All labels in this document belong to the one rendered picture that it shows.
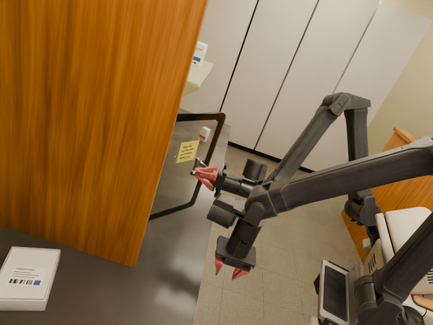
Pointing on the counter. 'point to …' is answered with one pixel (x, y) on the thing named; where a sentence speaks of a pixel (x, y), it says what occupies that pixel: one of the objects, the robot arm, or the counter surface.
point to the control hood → (197, 77)
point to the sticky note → (187, 151)
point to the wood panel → (90, 115)
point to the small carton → (199, 53)
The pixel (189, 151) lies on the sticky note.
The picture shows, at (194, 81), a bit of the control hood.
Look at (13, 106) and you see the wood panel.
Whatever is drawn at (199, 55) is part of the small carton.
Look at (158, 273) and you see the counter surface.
